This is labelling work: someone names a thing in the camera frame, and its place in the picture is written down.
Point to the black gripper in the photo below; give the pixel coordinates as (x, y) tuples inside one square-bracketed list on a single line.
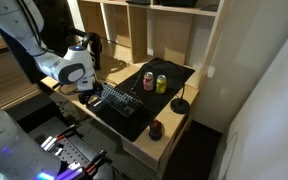
[(85, 96)]

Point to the pink soda can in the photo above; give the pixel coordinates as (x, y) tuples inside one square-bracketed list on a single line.
[(148, 81)]

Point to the black desk mat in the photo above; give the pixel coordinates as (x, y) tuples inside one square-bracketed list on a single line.
[(152, 103)]

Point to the black mechanical keyboard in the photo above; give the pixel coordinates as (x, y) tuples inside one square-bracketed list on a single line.
[(119, 100)]

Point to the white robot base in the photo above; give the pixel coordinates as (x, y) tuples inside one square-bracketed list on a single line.
[(21, 158)]

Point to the wooden shelf unit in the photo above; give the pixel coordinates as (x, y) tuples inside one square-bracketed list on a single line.
[(135, 34)]

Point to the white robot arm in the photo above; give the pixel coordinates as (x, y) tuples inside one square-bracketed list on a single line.
[(22, 20)]

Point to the red black clamp lower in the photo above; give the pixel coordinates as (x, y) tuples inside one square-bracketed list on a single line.
[(93, 165)]

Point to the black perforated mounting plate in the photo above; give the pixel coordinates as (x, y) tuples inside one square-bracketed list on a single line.
[(72, 150)]

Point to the black headphones on stand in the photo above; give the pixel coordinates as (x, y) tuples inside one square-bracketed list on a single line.
[(94, 40)]

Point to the yellow soda can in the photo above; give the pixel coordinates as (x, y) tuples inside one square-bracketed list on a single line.
[(161, 84)]

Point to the black computer mouse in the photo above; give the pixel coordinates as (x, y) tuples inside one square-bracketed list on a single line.
[(155, 130)]

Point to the red black clamp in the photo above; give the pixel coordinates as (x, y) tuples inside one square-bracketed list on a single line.
[(71, 130), (93, 165)]

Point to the red black clamp upper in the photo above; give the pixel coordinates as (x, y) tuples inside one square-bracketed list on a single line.
[(71, 130)]

